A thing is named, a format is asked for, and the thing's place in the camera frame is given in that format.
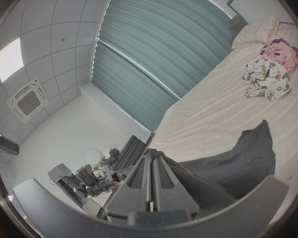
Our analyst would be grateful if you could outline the ceiling air conditioner vent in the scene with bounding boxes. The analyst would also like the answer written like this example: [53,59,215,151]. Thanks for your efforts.
[6,77,50,123]

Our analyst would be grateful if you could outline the white printed pyjama top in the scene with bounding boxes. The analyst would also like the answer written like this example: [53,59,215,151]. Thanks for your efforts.
[242,59,292,101]

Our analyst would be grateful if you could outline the bed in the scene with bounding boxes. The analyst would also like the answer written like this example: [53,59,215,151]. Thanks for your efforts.
[151,0,298,232]

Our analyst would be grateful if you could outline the blue-green curtain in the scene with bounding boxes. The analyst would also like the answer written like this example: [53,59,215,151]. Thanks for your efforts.
[97,0,241,101]
[91,40,180,133]

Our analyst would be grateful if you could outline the pink garment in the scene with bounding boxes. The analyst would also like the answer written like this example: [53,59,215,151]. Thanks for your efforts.
[262,44,298,75]

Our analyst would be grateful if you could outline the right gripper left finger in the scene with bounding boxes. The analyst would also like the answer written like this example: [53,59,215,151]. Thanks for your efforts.
[104,155,152,217]

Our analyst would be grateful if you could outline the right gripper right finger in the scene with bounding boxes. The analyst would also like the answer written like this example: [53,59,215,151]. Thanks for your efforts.
[152,155,199,215]

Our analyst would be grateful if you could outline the ceiling light panel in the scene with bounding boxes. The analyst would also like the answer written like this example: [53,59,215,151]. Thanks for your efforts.
[0,37,24,82]

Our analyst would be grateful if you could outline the black chest of drawers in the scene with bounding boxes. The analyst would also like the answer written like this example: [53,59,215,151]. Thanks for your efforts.
[112,135,150,175]

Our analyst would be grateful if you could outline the grey bedside table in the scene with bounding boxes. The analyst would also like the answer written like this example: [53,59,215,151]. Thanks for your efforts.
[228,15,249,44]

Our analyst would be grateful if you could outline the black T-shirt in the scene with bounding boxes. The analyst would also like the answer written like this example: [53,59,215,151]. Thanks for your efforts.
[148,119,276,208]

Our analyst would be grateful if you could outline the cream pillow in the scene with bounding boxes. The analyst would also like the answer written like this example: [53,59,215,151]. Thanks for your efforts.
[232,16,280,50]

